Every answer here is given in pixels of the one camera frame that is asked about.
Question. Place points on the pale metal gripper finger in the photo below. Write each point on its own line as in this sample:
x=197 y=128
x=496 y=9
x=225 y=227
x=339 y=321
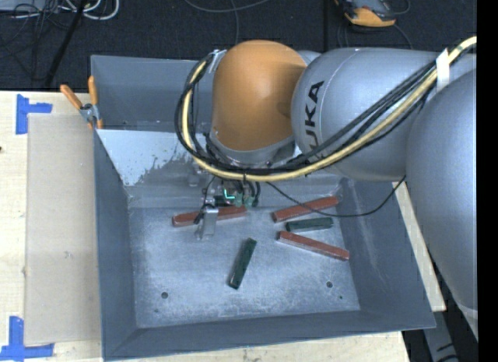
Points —
x=211 y=222
x=200 y=233

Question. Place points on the red-brown flat block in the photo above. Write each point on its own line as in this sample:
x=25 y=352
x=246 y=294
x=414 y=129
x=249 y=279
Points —
x=305 y=208
x=313 y=246
x=229 y=212

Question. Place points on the dark green flat block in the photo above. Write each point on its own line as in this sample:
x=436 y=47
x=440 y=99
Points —
x=242 y=264
x=309 y=224

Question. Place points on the grey metal bin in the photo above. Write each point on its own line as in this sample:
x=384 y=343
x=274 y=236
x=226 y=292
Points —
x=249 y=306

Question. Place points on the pale flat board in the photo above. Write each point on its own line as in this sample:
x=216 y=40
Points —
x=58 y=228

